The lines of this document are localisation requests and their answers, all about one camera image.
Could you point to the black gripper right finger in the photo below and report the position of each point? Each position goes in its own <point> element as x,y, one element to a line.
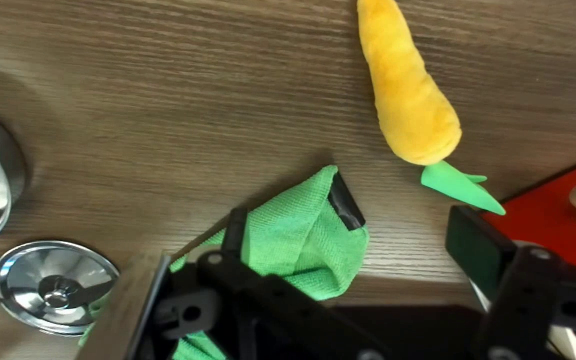
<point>481,251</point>

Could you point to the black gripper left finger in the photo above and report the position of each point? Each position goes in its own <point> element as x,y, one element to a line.
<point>347,200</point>

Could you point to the green cloth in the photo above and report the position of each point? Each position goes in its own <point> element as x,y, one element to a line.
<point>301,240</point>

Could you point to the yellow plush carrot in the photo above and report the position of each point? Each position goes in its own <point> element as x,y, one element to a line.
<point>408,101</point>

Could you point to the red wooden drawer box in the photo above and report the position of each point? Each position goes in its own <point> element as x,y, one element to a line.
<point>541,220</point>

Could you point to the steel lid with knob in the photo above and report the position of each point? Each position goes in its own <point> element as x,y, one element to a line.
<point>54,286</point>

